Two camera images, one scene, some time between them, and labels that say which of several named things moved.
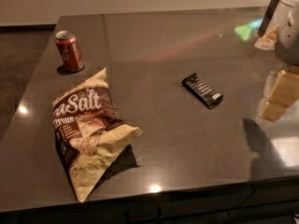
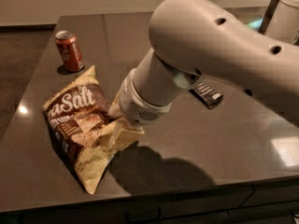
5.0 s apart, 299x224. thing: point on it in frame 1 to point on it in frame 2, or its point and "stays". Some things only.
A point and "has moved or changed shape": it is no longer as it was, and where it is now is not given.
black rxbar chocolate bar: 204,91 stays
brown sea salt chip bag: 90,132 has moved or changed shape
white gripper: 288,36 to 135,105
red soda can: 69,50 stays
